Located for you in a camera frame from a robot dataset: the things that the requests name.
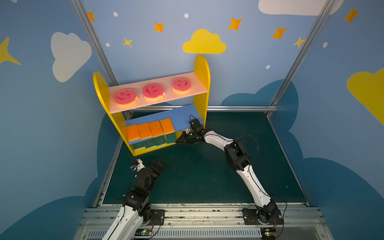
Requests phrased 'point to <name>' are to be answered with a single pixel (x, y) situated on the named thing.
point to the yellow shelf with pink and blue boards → (155, 112)
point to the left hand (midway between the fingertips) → (157, 162)
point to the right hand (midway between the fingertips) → (176, 140)
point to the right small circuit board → (268, 232)
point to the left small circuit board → (143, 232)
